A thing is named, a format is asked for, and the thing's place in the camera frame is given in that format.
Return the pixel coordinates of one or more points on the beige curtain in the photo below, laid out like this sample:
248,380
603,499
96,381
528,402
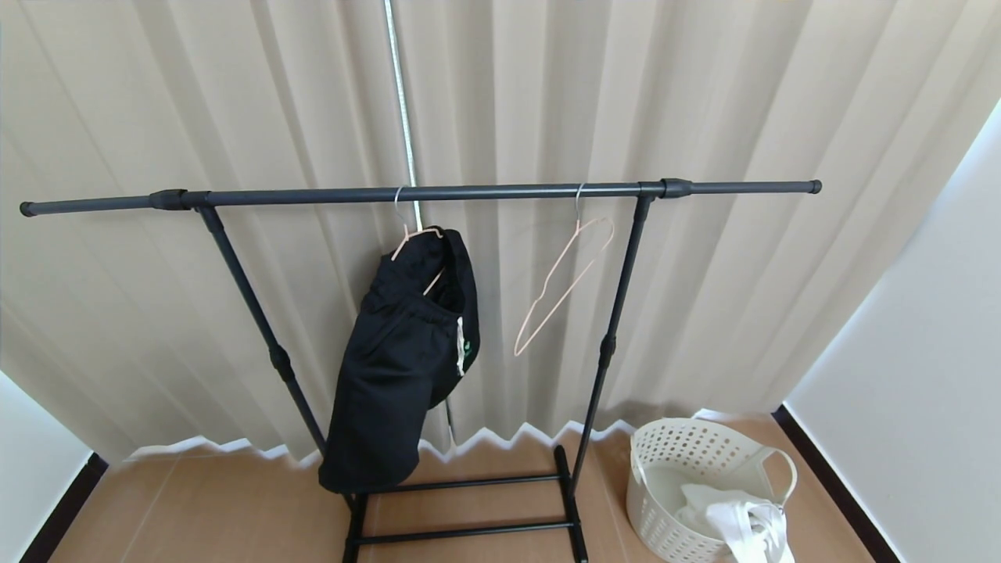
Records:
156,102

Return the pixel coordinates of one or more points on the white shirt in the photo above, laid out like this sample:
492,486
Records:
743,524

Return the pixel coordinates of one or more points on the pink clothes hanger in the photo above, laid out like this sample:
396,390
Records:
406,245
545,288

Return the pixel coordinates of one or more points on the black clothes rack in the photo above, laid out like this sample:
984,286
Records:
508,190

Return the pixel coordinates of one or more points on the white laundry basket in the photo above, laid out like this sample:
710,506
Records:
680,442

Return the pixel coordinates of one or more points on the black shorts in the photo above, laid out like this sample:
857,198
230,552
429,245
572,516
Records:
391,375

